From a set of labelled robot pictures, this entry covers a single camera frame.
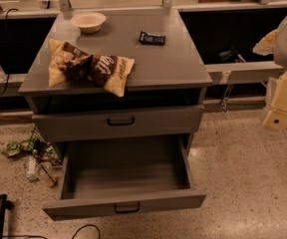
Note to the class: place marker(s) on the green object behind rail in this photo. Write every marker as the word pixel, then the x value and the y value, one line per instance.
pixel 231 55

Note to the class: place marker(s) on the dark snack bar wrapper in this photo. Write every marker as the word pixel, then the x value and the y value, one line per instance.
pixel 150 39

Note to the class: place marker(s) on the brown chip bag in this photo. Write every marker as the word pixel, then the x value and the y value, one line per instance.
pixel 105 71

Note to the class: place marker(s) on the closed grey upper drawer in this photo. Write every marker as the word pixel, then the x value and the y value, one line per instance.
pixel 122 123

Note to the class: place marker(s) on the plastic bottle on floor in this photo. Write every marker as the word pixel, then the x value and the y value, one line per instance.
pixel 30 174

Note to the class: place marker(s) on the black stand post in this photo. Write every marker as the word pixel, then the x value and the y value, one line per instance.
pixel 5 204

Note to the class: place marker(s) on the beige paper bowl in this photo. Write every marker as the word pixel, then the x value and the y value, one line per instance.
pixel 89 22

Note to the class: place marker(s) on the open grey lower drawer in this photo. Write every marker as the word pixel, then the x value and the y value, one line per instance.
pixel 119 176

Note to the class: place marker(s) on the clear plastic cup on floor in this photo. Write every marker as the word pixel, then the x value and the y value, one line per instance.
pixel 44 172

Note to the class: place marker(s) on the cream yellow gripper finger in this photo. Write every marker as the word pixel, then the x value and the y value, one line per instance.
pixel 275 121

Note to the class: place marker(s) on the grey drawer cabinet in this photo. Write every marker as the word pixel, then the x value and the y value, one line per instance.
pixel 139 76

